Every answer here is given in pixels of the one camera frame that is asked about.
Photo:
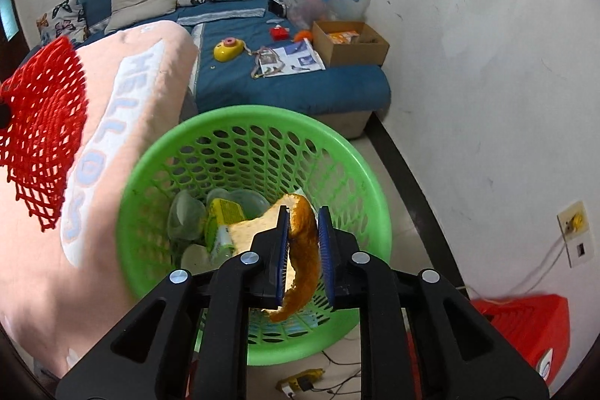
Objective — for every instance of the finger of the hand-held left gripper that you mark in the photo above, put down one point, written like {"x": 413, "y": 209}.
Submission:
{"x": 3, "y": 115}

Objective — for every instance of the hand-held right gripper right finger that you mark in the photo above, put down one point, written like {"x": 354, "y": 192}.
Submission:
{"x": 324, "y": 250}

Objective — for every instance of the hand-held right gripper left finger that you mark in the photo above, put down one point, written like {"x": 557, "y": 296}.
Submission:
{"x": 282, "y": 250}

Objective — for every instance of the orange peel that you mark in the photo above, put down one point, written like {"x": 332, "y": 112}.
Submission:
{"x": 303, "y": 269}

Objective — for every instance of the red foam net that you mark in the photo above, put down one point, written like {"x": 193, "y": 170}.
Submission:
{"x": 42, "y": 123}

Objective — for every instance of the green plastic basket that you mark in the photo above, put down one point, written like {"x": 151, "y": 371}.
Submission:
{"x": 262, "y": 119}

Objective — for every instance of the clear plastic container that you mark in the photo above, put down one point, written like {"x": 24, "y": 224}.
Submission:
{"x": 251, "y": 201}

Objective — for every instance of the white round lidded cup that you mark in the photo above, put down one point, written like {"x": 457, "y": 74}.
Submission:
{"x": 197, "y": 257}

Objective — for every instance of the clear plastic cup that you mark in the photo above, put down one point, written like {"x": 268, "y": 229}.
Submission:
{"x": 185, "y": 215}

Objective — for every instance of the yellow power strip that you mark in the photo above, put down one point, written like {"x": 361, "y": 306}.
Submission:
{"x": 300, "y": 381}

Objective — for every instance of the blue sofa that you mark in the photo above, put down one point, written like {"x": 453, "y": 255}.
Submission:
{"x": 304, "y": 95}

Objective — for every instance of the open magazine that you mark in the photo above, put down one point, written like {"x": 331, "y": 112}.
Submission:
{"x": 295, "y": 58}

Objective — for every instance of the cardboard box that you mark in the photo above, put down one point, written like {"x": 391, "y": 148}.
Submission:
{"x": 356, "y": 55}

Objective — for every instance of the red crate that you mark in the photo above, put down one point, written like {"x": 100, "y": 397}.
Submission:
{"x": 525, "y": 320}

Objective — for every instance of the small orange toy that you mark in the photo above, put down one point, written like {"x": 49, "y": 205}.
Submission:
{"x": 303, "y": 36}

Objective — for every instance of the small red box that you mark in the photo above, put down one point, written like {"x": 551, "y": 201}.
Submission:
{"x": 280, "y": 33}

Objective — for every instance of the grey folded cloth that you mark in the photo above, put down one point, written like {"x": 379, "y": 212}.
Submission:
{"x": 220, "y": 15}

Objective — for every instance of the black device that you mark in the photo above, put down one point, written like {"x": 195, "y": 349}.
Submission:
{"x": 277, "y": 7}

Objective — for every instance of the yellow toy camera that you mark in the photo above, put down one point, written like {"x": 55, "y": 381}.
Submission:
{"x": 229, "y": 49}

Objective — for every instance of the wall socket with yellow plug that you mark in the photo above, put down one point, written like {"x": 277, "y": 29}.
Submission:
{"x": 572, "y": 219}

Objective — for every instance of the white wall socket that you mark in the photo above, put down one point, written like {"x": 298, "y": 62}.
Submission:
{"x": 579, "y": 252}

